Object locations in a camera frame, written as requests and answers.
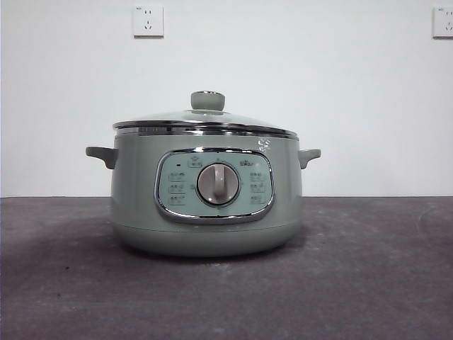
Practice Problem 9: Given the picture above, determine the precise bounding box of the sage green electric cooking pot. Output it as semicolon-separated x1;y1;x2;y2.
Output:
85;132;322;258

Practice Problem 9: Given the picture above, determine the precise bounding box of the glass lid with green knob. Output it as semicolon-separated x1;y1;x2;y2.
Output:
112;90;300;138

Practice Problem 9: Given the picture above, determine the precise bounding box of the white wall socket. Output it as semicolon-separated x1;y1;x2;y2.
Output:
133;4;165;39
432;6;453;40

